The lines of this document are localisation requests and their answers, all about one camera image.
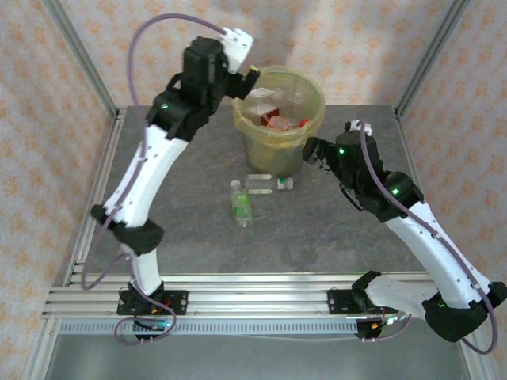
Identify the clear square bottle white label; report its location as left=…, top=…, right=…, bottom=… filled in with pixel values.
left=245, top=86, right=286, bottom=110

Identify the orange label bottle orange cap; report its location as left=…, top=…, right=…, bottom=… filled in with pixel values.
left=268, top=116, right=296, bottom=131

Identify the green trash bin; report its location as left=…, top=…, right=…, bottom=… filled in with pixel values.
left=231, top=65, right=326, bottom=148

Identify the green plastic bin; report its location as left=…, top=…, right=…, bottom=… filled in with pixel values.
left=243, top=134, right=308, bottom=178

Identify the clear bottle green white label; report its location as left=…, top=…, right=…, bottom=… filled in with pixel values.
left=245, top=173, right=296, bottom=196

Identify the small circuit board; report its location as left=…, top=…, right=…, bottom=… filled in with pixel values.
left=132, top=318, right=175, bottom=333
left=370, top=314, right=409, bottom=332

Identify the grey metal panel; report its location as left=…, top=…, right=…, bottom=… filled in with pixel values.
left=43, top=334, right=476, bottom=380

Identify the aluminium side rail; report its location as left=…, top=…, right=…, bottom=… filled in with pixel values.
left=394, top=108, right=448, bottom=278
left=63, top=108, right=128, bottom=286

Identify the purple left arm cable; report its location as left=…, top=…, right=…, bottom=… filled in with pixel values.
left=81, top=13, right=229, bottom=346

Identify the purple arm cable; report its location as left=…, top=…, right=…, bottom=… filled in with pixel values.
left=81, top=13, right=229, bottom=346
left=358, top=120, right=499, bottom=355

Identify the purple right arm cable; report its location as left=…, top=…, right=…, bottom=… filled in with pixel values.
left=358, top=120, right=499, bottom=355

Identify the aluminium frame post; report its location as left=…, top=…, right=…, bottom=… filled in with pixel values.
left=42, top=0, right=122, bottom=118
left=394, top=0, right=471, bottom=120

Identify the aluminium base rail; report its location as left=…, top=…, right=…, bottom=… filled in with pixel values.
left=41, top=272, right=475, bottom=320

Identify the white slotted cable duct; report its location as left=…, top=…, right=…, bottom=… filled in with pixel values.
left=59, top=318, right=360, bottom=336

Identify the aluminium frame leg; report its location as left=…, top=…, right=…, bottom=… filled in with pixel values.
left=21, top=316, right=60, bottom=380
left=455, top=316, right=496, bottom=380

